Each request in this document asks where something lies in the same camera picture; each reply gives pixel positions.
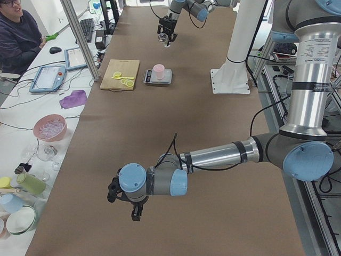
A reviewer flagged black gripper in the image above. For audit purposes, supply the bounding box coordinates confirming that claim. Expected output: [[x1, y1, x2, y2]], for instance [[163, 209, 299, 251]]
[[157, 15, 177, 44], [127, 196, 149, 221]]

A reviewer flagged glass sauce bottle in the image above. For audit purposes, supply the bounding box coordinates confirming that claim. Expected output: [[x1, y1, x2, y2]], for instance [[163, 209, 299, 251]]
[[158, 33, 170, 48]]

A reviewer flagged pink plastic cup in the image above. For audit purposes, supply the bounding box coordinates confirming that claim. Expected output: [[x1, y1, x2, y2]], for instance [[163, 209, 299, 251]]
[[153, 63, 165, 80]]

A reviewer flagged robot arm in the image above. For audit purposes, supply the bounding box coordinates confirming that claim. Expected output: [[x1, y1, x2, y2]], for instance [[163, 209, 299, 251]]
[[108, 1, 340, 221], [157, 0, 240, 47]]

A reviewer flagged grey kitchen scale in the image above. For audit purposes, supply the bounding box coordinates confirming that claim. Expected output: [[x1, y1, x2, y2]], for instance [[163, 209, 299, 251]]
[[143, 69, 173, 85]]

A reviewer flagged green cup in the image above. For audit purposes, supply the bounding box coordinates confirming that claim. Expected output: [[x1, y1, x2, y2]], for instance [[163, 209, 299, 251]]
[[17, 173, 46, 195]]

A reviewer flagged blue cup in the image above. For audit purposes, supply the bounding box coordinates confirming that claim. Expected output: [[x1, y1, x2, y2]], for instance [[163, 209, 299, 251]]
[[1, 194, 25, 213]]

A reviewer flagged yellow cup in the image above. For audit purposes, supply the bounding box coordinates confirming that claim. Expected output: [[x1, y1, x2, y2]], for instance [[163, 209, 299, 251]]
[[0, 177, 11, 189]]

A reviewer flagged bamboo cutting board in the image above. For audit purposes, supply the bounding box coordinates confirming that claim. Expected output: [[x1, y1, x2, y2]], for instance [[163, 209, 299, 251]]
[[100, 59, 140, 91]]

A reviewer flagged black power adapter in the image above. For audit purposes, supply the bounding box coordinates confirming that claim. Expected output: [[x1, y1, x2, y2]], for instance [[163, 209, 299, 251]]
[[95, 30, 106, 50]]

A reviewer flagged lemon slice near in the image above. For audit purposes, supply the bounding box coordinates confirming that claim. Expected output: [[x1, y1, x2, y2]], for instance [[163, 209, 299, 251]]
[[120, 78, 134, 88]]

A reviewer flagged lemon slice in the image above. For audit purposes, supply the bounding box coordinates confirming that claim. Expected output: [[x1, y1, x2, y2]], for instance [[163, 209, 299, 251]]
[[120, 78, 134, 88], [112, 71, 122, 76]]

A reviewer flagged lemon slice far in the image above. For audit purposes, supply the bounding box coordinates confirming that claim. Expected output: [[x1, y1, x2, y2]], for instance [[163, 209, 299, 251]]
[[112, 71, 122, 76]]

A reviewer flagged yellow plastic knife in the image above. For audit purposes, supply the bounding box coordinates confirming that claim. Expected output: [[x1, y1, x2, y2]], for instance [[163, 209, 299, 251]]
[[111, 76, 135, 79]]

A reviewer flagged black keyboard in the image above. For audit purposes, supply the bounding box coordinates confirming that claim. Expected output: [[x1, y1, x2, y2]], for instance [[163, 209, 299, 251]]
[[79, 18, 94, 43]]

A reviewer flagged far teach pendant tablet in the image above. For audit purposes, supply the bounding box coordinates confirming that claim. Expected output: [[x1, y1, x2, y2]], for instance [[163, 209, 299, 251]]
[[64, 47, 87, 71]]

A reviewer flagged teach pendant tablet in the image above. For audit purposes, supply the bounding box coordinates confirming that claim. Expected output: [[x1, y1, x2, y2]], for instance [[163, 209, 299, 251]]
[[64, 47, 87, 71], [29, 65, 67, 93]]

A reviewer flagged wine glass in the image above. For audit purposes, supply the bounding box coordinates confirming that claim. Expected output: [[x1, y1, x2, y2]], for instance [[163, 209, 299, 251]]
[[36, 145, 58, 162]]

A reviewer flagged purple cloth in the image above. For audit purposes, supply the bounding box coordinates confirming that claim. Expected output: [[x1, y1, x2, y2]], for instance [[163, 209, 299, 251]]
[[59, 90, 87, 109]]

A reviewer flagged white green bowl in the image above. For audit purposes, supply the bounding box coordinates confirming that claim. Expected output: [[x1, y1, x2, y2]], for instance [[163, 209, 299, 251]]
[[6, 205, 36, 235]]

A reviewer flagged black computer mouse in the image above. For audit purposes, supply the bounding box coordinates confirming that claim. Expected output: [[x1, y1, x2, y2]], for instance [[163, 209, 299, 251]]
[[49, 46, 62, 54]]

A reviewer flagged pink bowl with ice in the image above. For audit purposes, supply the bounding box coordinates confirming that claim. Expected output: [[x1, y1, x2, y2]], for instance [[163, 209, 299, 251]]
[[33, 114, 67, 142]]

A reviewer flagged near teach pendant tablet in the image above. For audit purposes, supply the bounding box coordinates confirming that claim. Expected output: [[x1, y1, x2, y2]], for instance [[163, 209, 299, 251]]
[[29, 65, 67, 93]]

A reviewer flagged seated person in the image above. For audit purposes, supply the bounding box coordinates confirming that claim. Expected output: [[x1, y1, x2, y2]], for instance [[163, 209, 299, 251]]
[[1, 1, 46, 75]]

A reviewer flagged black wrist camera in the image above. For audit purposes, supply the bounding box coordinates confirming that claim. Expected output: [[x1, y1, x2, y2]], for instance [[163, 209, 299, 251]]
[[107, 174, 122, 203]]

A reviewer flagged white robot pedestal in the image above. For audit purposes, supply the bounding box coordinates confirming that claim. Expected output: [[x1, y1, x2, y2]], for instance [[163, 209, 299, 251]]
[[210, 0, 267, 94]]

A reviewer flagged aluminium frame post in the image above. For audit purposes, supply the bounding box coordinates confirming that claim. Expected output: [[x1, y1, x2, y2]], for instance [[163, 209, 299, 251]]
[[60, 0, 100, 82]]

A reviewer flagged green handled tool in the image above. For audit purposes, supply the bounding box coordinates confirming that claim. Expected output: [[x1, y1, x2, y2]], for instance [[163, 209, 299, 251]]
[[45, 18, 69, 42]]

